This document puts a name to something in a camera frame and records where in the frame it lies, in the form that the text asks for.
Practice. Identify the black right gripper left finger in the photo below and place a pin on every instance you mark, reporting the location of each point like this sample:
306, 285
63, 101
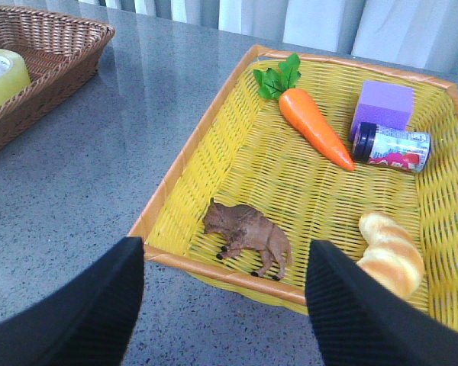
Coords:
89, 321

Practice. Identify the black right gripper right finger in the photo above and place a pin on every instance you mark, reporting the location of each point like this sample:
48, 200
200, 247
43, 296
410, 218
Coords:
358, 322

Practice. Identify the yellow tape roll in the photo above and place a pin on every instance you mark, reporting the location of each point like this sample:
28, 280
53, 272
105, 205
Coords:
14, 76

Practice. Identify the toy bread loaf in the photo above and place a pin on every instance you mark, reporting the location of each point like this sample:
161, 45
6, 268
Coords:
391, 257

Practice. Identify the brown toy boar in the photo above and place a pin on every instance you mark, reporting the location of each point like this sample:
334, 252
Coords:
244, 227

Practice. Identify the yellow wicker basket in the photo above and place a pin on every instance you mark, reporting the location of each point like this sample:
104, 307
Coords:
243, 151

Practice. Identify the small labelled jar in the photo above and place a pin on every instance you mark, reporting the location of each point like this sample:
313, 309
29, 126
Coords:
375, 144

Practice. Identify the purple foam cube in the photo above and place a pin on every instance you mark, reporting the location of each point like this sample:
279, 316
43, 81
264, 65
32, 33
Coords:
383, 103

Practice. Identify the orange toy carrot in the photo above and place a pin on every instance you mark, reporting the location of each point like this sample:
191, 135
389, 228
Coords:
301, 111

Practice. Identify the brown wicker basket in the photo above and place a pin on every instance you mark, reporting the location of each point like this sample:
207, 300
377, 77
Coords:
61, 53

